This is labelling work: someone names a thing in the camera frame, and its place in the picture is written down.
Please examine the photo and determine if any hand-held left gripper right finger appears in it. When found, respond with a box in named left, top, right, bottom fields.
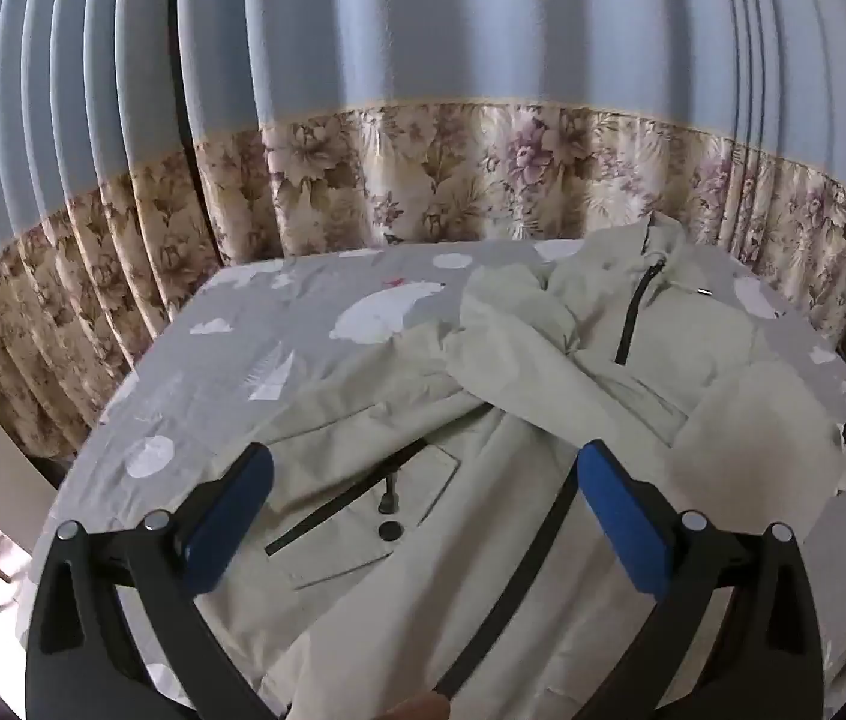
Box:
left=577, top=438, right=825, bottom=720

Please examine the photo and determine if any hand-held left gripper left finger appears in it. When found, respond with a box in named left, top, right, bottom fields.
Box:
left=24, top=441, right=289, bottom=720

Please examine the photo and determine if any pale green zip jacket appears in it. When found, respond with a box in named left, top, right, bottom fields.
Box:
left=239, top=214, right=846, bottom=720

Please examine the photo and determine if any grey printed bed sheet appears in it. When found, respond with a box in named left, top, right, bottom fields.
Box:
left=18, top=236, right=846, bottom=720

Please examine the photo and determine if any blue floral hem curtain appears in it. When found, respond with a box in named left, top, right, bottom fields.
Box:
left=0, top=0, right=225, bottom=458
left=175, top=0, right=846, bottom=346

